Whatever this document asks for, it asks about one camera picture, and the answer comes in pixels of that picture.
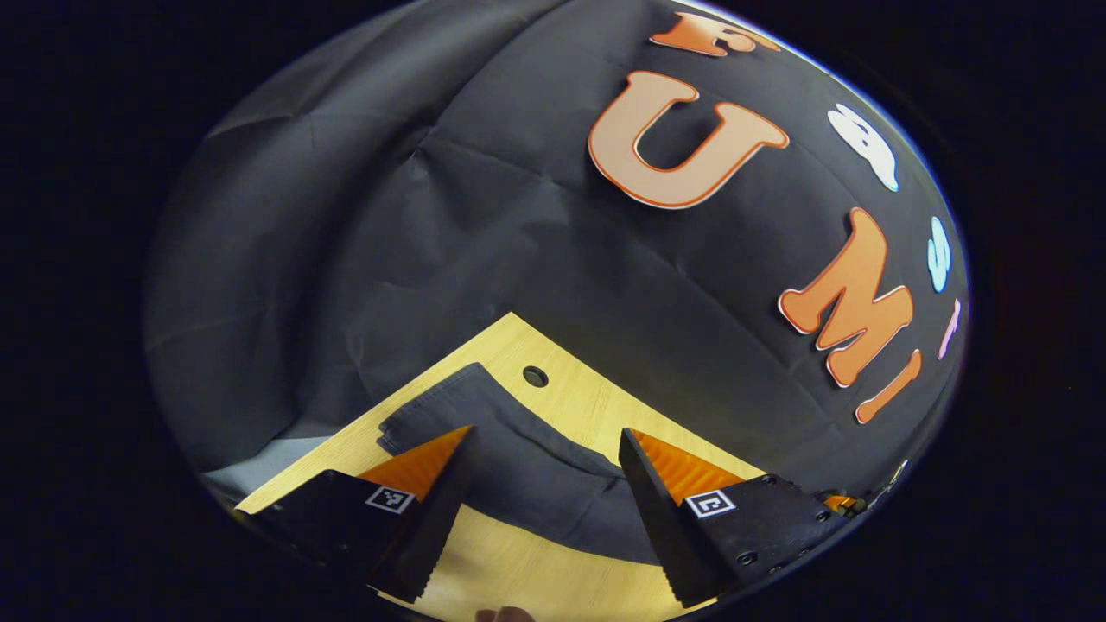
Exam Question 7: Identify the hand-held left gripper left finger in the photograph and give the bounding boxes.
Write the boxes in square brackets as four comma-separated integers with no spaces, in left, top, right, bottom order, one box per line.
[235,423,478,604]

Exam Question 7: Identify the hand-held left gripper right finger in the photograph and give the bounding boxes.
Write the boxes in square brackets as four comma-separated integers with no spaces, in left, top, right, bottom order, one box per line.
[618,426,867,609]

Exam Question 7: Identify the black backdrop cloth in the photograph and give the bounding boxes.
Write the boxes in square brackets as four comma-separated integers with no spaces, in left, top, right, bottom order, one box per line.
[143,0,970,512]

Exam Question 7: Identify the dark blue jeans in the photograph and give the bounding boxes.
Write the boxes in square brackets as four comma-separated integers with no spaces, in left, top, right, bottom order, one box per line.
[378,362,685,568]

